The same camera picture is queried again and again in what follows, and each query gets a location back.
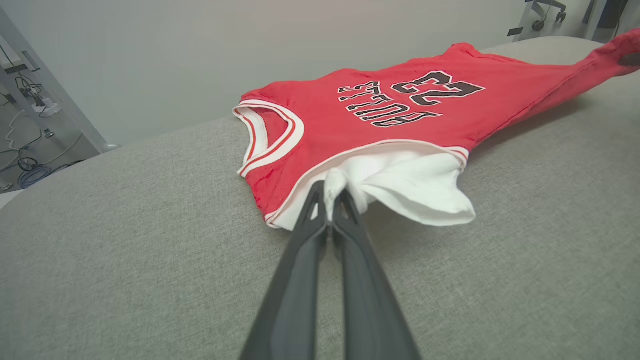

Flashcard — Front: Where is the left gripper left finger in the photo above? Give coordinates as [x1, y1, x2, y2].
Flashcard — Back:
[240, 181, 330, 360]

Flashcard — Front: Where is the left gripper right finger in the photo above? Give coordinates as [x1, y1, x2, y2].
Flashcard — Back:
[332, 189, 421, 360]

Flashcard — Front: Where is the red basketball jersey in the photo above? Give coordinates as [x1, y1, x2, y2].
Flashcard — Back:
[232, 27, 640, 232]

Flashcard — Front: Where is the grey fabric sofa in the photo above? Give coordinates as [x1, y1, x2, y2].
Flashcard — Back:
[0, 36, 640, 360]

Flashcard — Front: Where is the white partition panel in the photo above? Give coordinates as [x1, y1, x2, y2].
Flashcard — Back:
[0, 0, 531, 152]

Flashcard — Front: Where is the white power strip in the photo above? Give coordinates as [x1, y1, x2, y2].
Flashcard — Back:
[31, 97, 64, 119]

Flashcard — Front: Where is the blue cable coil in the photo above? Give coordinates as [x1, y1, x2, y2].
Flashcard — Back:
[17, 165, 54, 189]

